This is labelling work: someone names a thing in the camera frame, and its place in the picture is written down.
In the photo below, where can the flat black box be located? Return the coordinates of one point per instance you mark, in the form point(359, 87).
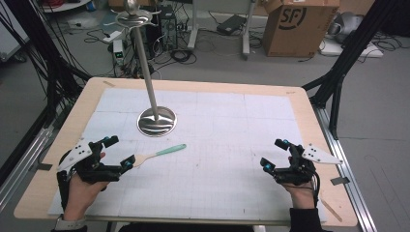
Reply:
point(231, 24)

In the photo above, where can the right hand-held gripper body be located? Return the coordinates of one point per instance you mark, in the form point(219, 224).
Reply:
point(301, 170)

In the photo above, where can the white gridded mat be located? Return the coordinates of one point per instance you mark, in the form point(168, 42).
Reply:
point(209, 180)

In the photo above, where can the grey round device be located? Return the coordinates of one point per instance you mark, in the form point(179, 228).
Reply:
point(346, 25)

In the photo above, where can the aluminium rail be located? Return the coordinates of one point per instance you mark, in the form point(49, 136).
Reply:
point(351, 190)
point(22, 167)

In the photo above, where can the black computer tower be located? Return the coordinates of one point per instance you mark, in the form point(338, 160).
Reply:
point(168, 27)

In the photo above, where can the black tape piece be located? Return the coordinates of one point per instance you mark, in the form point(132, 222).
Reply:
point(44, 167)
point(339, 180)

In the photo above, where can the round white table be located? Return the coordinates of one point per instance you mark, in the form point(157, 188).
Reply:
point(64, 5)

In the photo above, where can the black metal frame strut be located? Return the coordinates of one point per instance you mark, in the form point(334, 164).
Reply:
point(48, 64)
point(348, 61)

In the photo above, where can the white power strip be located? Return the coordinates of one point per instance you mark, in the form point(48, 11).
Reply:
point(112, 36)

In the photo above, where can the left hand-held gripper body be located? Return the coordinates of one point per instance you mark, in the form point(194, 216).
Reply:
point(77, 154)

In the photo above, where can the silver metal utensil stand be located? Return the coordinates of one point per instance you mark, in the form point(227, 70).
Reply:
point(157, 121)

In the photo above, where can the white stand leg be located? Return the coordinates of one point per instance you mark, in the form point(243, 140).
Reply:
point(193, 25)
point(247, 35)

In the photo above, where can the person's left hand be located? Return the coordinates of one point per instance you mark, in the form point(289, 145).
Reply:
point(79, 196)

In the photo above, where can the brown cardboard box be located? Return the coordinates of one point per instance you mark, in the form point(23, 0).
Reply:
point(298, 27)

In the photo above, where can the person's right hand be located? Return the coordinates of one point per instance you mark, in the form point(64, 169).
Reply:
point(303, 196)

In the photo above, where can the thin wooden stick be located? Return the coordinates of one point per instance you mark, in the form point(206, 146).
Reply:
point(332, 209)

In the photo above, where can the white flat board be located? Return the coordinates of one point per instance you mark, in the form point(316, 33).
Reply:
point(370, 51)

